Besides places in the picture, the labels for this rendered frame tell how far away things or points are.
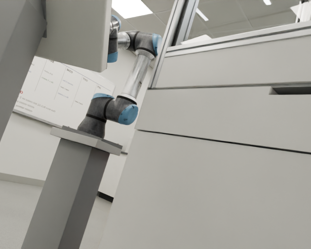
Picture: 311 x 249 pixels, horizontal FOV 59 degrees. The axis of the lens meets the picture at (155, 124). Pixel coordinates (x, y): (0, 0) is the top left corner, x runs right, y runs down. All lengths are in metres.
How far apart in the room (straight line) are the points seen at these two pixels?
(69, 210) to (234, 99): 0.99
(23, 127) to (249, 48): 3.90
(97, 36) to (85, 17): 0.06
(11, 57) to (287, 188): 0.72
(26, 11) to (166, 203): 0.62
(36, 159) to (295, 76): 4.19
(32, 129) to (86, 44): 3.61
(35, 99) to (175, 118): 3.72
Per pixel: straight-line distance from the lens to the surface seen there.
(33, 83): 4.38
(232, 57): 0.75
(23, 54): 0.86
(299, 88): 0.66
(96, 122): 1.48
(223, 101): 0.70
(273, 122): 0.62
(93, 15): 0.86
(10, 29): 0.83
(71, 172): 1.43
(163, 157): 0.76
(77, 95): 4.73
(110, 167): 5.15
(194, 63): 0.82
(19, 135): 4.37
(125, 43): 1.56
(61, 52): 0.94
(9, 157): 4.37
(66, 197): 1.43
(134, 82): 1.47
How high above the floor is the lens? 0.68
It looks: 10 degrees up
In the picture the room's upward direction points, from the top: 17 degrees clockwise
